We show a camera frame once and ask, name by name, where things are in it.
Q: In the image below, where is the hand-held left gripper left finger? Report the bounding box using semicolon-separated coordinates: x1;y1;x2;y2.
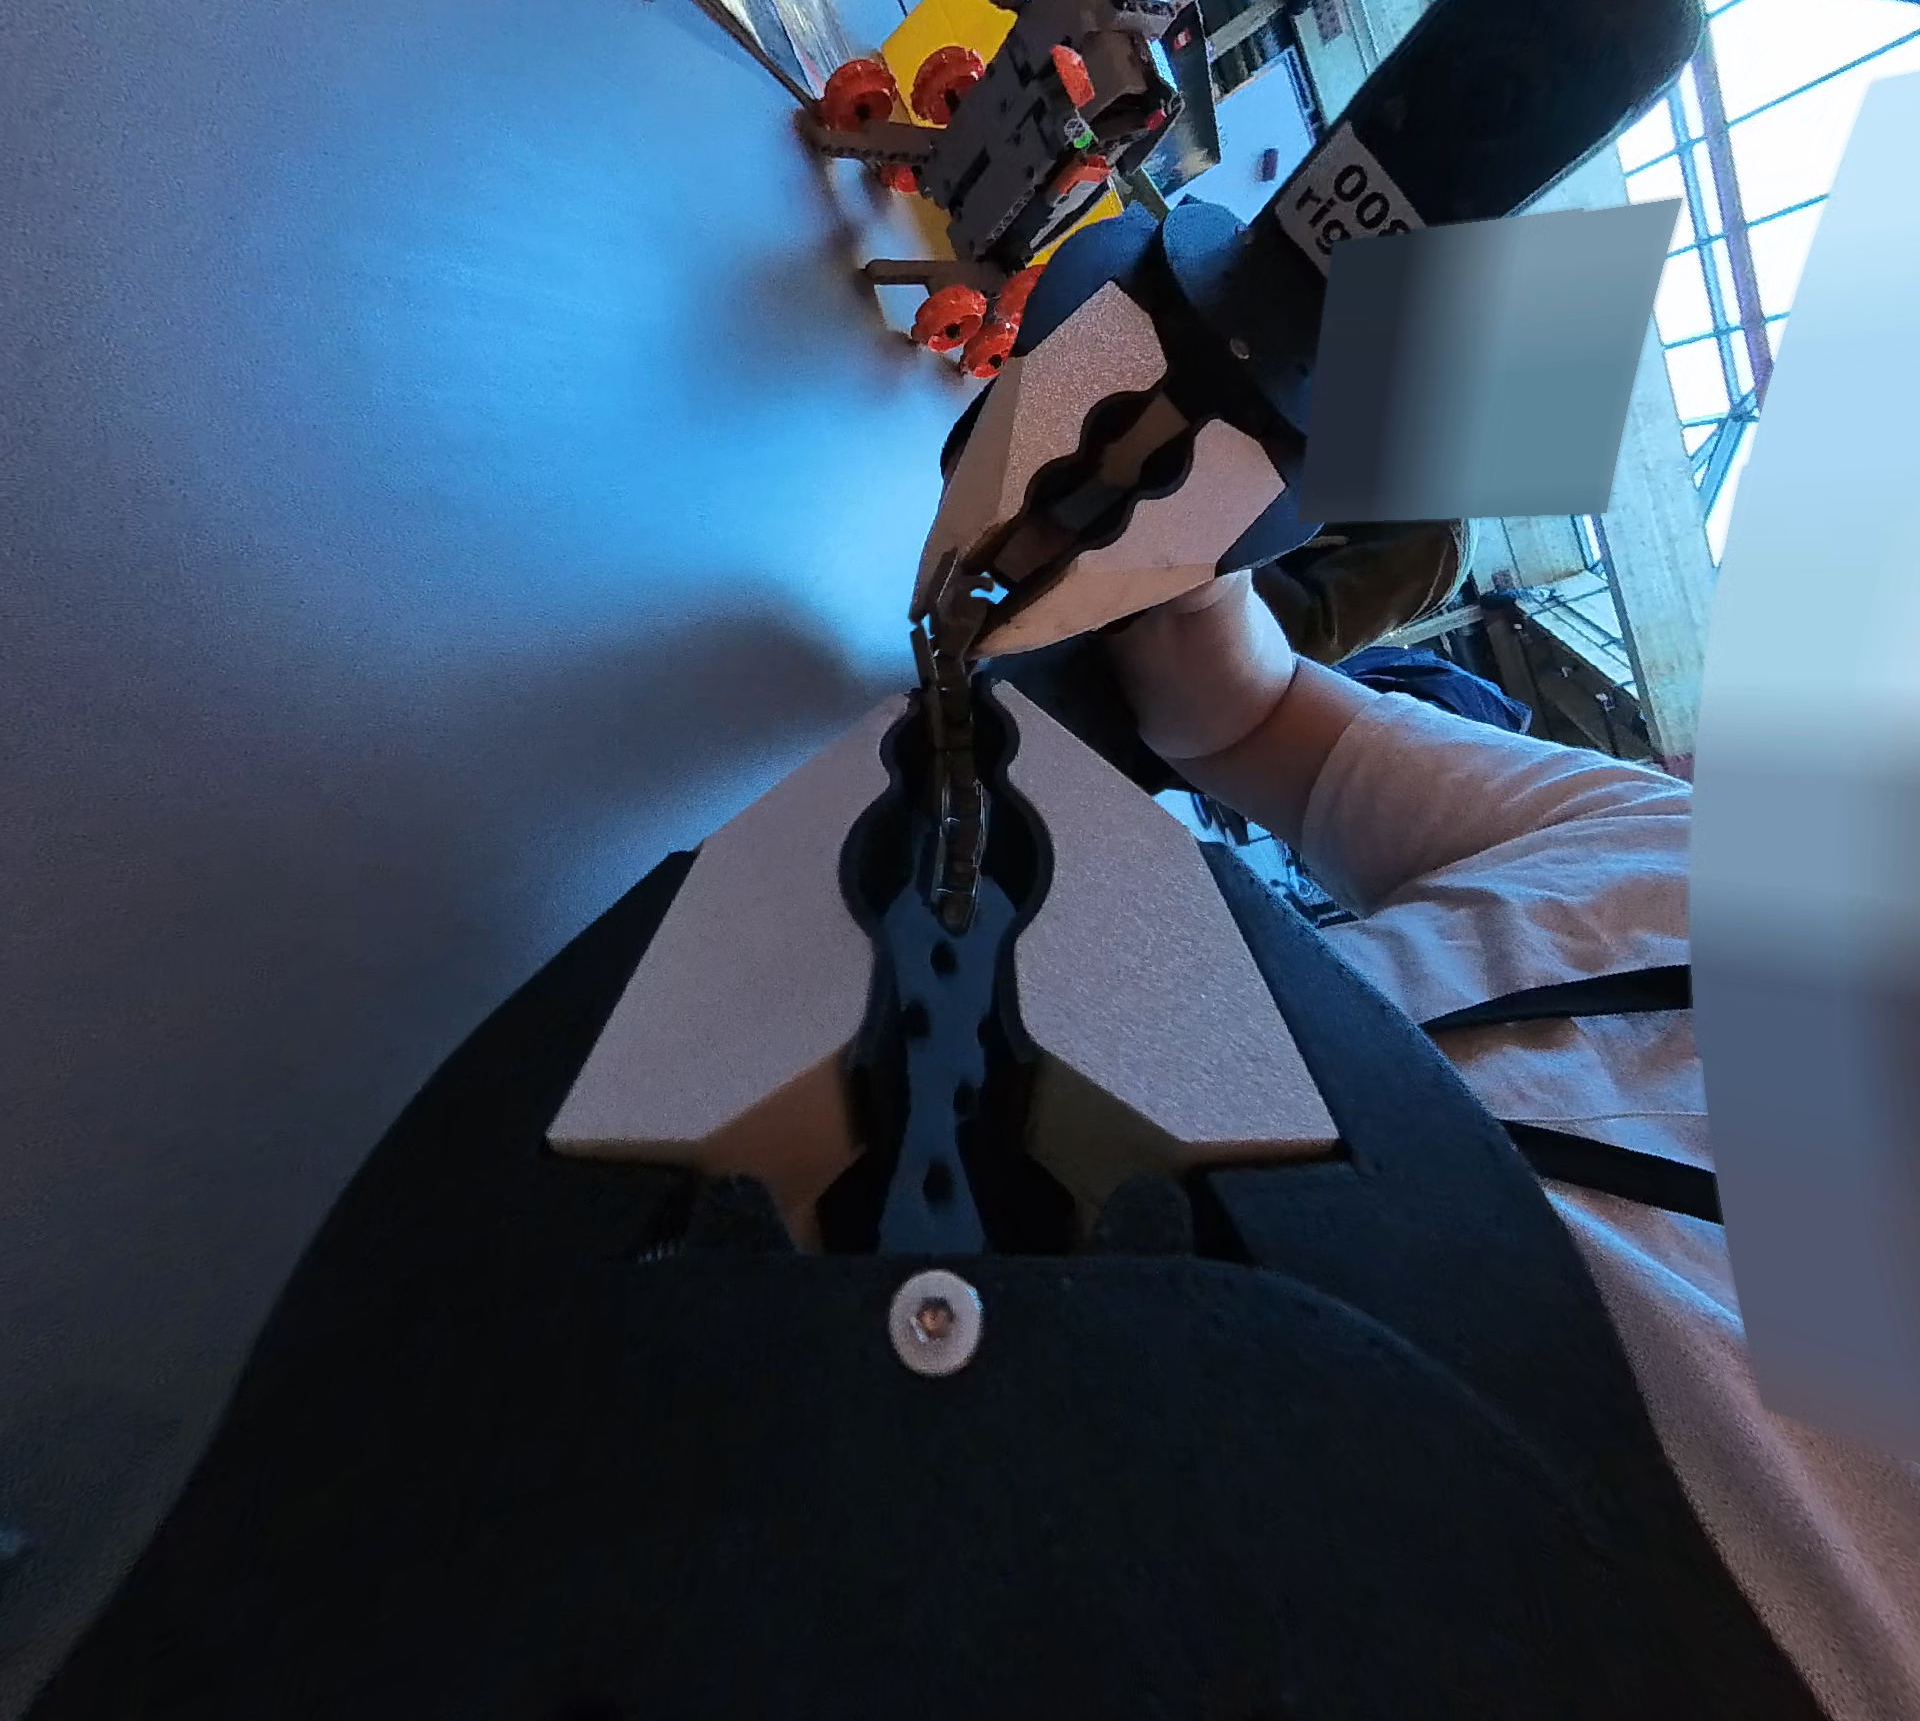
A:
544;687;913;1247

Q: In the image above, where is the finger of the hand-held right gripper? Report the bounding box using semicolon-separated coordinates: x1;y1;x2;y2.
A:
972;419;1297;661
913;277;1176;616

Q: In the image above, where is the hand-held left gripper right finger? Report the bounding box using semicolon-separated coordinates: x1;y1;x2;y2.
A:
995;680;1345;1192

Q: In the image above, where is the grey toy track chain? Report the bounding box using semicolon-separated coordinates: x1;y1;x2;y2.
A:
904;550;1004;934

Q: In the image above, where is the person's right forearm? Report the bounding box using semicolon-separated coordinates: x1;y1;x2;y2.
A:
1103;572;1322;852

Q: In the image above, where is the grey desk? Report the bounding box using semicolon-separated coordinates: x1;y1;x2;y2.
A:
0;0;1053;1721

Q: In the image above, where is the grey orange toy robot chassis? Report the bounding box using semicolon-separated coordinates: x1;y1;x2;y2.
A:
794;0;1224;379

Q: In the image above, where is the dark blue bag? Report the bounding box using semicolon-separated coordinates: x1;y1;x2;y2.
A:
1335;649;1532;732

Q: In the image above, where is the yellow plastic bin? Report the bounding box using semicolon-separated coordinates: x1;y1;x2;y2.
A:
877;0;1128;267

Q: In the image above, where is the black strap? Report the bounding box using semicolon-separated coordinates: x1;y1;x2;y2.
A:
1416;963;1729;1229

